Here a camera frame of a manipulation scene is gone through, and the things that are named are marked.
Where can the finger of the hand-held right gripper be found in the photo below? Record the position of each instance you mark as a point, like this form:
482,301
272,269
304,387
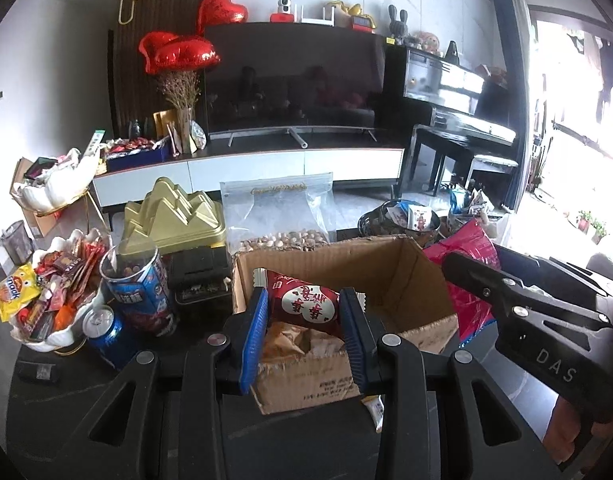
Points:
546,265
471,275

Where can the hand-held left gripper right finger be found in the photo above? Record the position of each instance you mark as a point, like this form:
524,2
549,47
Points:
354,340

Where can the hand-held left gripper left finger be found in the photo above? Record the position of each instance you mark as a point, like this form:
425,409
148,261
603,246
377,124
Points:
251,340

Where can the gold biscuit packet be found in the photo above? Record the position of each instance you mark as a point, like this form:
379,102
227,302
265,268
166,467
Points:
291,342

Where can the brown cardboard box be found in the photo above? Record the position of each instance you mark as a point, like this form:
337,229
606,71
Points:
411,285

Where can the red snack packet white circles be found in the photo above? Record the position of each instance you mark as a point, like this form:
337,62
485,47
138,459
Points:
301,305

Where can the white shell bowl with snacks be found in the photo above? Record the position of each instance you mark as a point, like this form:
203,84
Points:
56,342

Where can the blue tray of snacks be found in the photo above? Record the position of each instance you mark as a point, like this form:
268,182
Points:
136,155

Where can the person's right hand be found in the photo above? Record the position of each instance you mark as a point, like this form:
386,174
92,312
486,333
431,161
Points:
568,420

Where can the red plastic bag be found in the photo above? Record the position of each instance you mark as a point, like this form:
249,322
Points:
466,270

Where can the grey sofa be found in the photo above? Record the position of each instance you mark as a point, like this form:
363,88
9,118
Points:
606,270

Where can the potted plants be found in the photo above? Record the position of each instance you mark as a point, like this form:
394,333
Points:
592,225

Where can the blue snack packets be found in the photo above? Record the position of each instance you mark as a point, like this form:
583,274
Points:
469,202

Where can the white orange snack packet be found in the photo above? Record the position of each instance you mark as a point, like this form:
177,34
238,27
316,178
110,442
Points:
374,412

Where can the small black box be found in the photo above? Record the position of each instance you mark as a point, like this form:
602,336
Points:
199,275

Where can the dark round bowl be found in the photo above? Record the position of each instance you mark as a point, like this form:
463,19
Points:
381,222

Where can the piano bench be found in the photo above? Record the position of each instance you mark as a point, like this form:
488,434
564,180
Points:
493,165

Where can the blue snack canister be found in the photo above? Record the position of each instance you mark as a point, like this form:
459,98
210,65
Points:
146,295

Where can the clear zip bag of nuts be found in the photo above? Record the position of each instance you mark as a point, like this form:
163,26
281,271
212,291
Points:
276,210

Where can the blue drink can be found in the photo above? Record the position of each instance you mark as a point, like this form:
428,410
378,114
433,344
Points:
109,342

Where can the gold pyramid-lid box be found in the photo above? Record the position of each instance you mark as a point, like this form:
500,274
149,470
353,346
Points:
171,215

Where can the white television cabinet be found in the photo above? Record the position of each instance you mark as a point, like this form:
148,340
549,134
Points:
261,172

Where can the black upright piano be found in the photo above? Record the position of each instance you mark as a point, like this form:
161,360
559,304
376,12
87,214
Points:
436,90

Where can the pile of red snack packets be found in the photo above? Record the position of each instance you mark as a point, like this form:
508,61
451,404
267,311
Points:
61,280

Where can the hanging clothes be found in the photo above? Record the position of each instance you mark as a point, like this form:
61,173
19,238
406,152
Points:
601,65

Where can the green white snack bag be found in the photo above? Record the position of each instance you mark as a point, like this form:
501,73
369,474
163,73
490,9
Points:
198,136

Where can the black remote control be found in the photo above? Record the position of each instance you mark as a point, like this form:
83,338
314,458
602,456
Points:
36,372

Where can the glass vase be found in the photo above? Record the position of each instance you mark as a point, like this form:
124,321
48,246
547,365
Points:
185,130

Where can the black metronome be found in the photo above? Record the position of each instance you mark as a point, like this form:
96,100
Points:
453,52

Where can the kraft paper envelope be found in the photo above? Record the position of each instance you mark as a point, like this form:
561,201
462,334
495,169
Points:
164,122

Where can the plush dolls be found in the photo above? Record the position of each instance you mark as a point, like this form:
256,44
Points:
426,44

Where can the yellow snack bag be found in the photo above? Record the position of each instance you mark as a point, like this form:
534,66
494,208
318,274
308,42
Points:
14,292

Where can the cardboard box on floor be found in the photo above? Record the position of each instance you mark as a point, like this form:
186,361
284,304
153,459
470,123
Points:
31,220

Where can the tall white green box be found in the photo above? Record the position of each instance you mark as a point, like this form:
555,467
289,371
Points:
94,145

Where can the grey mesh wastebasket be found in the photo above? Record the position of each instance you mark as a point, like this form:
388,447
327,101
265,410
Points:
16,242

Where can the white shell bowl on stand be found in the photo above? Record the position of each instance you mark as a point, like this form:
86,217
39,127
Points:
51,182

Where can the black television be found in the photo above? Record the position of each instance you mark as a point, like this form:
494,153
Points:
286,80

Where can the dried flower bouquet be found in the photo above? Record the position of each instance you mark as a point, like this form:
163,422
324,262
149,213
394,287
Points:
179,87

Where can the black rabbit figure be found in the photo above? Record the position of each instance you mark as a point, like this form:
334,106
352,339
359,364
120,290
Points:
397,22

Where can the red desk clock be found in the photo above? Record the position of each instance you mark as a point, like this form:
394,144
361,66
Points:
364,24

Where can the red heart foil balloon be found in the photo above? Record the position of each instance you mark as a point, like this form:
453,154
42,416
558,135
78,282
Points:
151,52
221,10
191,55

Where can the yellow toy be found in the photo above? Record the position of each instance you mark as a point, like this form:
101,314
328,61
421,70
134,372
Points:
350,10

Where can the white router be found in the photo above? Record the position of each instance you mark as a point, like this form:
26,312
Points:
317,14

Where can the white red security camera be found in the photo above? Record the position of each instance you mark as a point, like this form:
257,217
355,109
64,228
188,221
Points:
282,10

